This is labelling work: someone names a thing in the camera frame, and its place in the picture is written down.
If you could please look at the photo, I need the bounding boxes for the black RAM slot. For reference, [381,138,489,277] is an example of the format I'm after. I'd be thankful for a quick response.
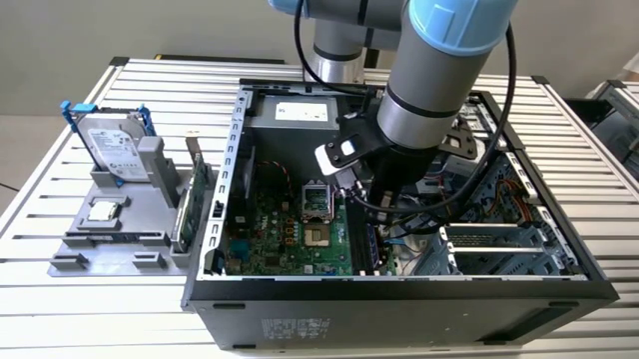
[347,203,363,277]
[352,209,369,277]

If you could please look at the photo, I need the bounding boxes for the metal socket cover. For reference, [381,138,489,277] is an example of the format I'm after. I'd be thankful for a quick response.
[299,179,335,222]

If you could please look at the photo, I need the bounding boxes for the grey metal drive cage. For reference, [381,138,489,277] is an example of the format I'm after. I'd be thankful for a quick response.
[439,93,500,195]

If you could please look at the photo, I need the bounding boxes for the CPU socket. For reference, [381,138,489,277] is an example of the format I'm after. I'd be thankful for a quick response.
[301,220,335,251]

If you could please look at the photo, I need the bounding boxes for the grey power supply unit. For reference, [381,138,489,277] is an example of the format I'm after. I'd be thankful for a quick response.
[244,95,351,188]

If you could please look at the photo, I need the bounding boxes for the grey metal disk bay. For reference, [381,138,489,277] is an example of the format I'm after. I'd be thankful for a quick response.
[439,222,575,280]

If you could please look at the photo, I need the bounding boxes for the green motherboard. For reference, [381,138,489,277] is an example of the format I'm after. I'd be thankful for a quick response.
[221,160,400,280]

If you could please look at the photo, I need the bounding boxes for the black case fan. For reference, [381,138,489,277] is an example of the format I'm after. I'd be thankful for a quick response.
[227,145,259,240]

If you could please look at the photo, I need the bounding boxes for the black open PC case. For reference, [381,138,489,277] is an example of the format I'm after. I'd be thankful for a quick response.
[179,78,620,352]

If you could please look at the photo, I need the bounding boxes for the green graphics card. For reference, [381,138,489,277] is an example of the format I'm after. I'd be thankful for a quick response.
[168,129,211,254]

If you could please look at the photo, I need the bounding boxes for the aluminium side table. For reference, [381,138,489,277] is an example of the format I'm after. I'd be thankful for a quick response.
[588,78,639,165]

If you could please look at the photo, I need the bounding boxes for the grey parts rack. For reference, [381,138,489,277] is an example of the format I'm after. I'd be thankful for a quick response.
[47,136,220,277]

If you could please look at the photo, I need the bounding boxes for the hard disk in blue carrier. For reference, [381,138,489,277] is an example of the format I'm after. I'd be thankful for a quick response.
[59,99,157,187]

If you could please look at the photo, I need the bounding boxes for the silver CPU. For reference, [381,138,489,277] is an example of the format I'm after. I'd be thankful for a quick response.
[85,200,121,222]

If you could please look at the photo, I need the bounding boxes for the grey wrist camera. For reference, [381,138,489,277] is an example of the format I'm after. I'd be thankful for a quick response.
[312,134,363,177]

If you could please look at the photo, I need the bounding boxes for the wire locking lever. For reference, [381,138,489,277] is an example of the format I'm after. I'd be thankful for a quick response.
[327,181,339,224]

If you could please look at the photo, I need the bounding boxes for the black wire bundle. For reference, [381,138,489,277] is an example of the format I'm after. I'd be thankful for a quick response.
[393,211,453,239]

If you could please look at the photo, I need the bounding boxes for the red and black fan wire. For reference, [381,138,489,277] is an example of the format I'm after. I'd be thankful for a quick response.
[255,160,296,199]

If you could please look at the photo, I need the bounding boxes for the orange yellow power wires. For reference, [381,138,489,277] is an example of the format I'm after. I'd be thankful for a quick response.
[491,178,533,230]

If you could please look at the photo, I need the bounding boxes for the black camera cable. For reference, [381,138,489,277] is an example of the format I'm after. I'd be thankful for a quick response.
[336,20,517,214]
[292,0,385,93]

